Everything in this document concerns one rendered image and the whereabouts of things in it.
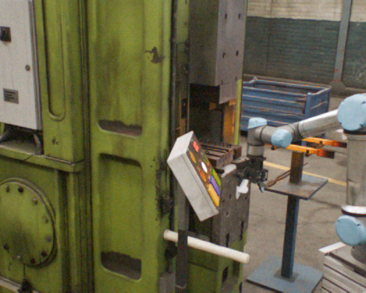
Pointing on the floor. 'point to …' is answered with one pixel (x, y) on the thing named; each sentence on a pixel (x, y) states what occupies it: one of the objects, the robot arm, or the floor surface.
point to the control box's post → (182, 245)
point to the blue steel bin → (282, 103)
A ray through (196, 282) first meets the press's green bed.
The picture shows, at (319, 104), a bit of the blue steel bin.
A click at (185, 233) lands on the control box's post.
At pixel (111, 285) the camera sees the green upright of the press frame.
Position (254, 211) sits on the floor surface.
